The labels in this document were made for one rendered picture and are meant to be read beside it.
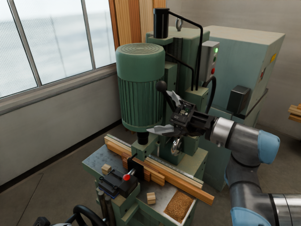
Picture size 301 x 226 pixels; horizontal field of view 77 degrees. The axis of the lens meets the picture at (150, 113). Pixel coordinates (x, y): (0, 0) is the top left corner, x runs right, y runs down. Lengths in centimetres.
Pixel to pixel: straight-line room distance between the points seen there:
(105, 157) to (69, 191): 114
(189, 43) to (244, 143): 45
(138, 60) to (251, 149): 40
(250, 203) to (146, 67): 46
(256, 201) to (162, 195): 51
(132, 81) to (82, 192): 164
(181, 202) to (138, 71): 57
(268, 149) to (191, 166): 73
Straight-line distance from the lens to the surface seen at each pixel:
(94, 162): 109
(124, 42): 227
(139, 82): 65
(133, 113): 71
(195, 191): 92
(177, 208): 88
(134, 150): 90
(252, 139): 52
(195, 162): 122
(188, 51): 81
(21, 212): 224
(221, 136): 52
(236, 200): 52
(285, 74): 290
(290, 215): 51
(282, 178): 254
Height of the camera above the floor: 168
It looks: 33 degrees down
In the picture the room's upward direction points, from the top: straight up
